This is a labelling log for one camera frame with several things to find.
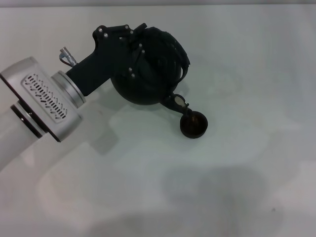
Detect black round teapot with handle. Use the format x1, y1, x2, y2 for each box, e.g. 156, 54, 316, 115
110, 24, 192, 117

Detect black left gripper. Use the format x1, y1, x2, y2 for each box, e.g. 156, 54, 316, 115
65, 23, 148, 97

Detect gripper cable with metal plug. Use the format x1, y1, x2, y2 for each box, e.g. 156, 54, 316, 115
59, 48, 79, 67

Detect small dark brown teacup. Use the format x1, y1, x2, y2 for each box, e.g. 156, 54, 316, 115
179, 110, 208, 139

